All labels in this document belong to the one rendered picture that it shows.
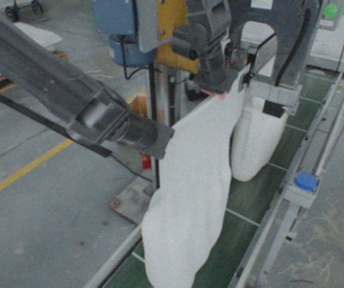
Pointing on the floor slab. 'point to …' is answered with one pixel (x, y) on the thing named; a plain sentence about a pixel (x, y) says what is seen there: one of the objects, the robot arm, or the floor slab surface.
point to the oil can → (145, 161)
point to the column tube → (163, 99)
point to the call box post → (277, 243)
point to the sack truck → (13, 13)
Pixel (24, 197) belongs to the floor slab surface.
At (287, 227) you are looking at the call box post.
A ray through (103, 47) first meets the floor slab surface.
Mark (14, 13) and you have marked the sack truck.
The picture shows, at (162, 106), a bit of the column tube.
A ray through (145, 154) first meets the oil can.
